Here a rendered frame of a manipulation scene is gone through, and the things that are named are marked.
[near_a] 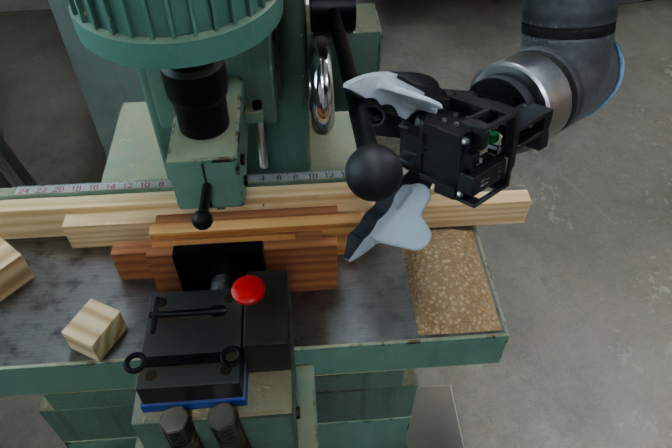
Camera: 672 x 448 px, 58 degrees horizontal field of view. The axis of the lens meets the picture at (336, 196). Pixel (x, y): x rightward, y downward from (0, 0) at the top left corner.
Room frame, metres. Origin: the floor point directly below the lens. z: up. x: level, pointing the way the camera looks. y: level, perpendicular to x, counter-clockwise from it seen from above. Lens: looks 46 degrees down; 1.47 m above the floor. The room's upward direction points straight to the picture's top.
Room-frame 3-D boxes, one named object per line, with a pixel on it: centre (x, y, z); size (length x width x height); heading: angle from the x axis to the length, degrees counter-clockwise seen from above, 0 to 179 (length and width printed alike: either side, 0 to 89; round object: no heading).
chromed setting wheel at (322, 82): (0.62, 0.02, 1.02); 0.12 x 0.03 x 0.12; 4
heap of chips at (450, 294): (0.41, -0.13, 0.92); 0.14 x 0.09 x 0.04; 4
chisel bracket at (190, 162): (0.50, 0.13, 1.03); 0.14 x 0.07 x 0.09; 4
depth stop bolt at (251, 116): (0.54, 0.09, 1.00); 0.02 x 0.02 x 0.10; 4
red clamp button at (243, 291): (0.31, 0.08, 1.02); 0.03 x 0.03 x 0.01
